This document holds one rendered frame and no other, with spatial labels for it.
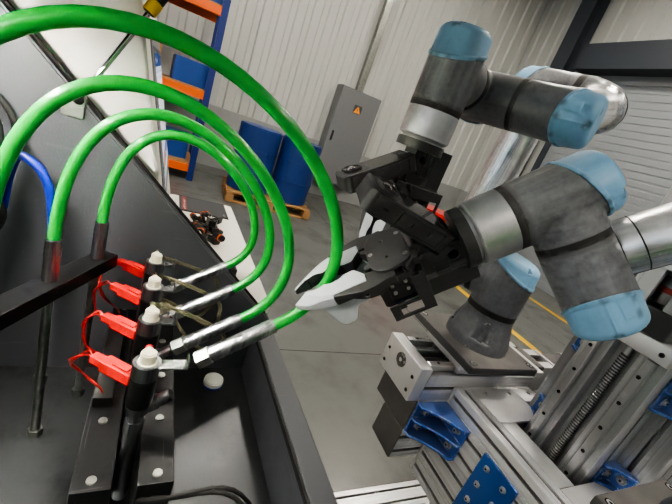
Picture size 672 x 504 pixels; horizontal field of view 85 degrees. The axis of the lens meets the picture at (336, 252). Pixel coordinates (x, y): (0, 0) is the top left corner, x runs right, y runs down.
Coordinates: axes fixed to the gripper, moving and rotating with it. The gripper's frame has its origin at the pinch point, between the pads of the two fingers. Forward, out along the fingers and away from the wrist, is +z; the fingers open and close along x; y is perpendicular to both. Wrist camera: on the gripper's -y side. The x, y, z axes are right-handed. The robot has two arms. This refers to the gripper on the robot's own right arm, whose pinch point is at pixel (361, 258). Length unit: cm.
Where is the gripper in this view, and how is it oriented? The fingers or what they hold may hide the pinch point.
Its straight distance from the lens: 59.4
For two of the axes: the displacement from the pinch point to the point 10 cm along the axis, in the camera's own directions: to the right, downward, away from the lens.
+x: -3.7, -4.3, 8.3
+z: -3.3, 8.9, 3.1
